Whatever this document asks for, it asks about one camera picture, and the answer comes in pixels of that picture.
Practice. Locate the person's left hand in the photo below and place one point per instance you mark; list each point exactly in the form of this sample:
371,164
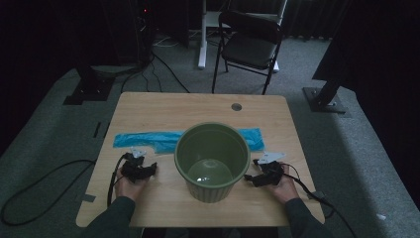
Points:
127,190

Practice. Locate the small white floor scrap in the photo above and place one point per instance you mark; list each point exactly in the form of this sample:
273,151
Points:
381,216

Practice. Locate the black folding chair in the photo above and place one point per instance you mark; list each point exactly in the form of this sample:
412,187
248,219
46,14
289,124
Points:
251,49

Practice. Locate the grey tape piece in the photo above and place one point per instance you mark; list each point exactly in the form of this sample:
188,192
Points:
88,198

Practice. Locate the black stand with square base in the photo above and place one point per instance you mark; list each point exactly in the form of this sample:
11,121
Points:
89,91

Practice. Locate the round grey table grommet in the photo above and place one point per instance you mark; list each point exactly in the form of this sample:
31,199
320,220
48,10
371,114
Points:
236,106

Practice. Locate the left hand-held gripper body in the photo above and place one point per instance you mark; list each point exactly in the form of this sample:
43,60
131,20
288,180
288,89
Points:
133,170

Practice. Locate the black stand with grey base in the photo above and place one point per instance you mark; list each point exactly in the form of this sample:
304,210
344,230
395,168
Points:
325,99

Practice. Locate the blue plastic bag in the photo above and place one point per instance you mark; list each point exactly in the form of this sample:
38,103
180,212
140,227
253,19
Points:
142,139

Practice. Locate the person's right hand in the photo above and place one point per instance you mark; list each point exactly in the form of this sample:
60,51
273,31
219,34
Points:
285,191

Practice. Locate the green plastic trash bin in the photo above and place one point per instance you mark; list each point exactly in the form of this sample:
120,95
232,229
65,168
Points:
211,145

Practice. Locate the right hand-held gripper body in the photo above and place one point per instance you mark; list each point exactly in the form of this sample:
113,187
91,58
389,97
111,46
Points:
272,175

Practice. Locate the dark curtain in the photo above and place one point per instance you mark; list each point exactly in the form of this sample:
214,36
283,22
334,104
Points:
379,49

